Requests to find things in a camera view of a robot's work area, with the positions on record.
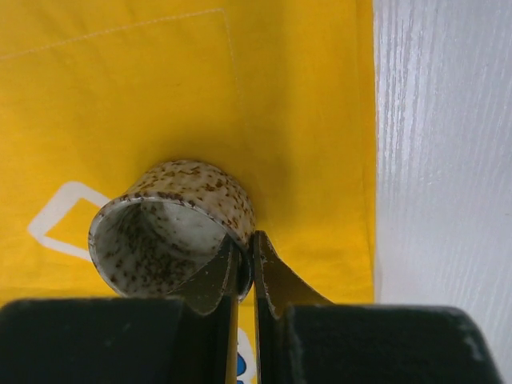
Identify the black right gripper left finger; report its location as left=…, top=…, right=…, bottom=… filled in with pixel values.
left=1, top=240, right=240, bottom=383

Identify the speckled ceramic cup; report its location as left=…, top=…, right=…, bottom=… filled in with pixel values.
left=88, top=159, right=256, bottom=298

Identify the yellow Pikachu cloth placemat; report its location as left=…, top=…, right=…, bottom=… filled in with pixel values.
left=0, top=0, right=379, bottom=384

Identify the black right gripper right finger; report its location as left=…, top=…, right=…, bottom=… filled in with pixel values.
left=252, top=231, right=502, bottom=383

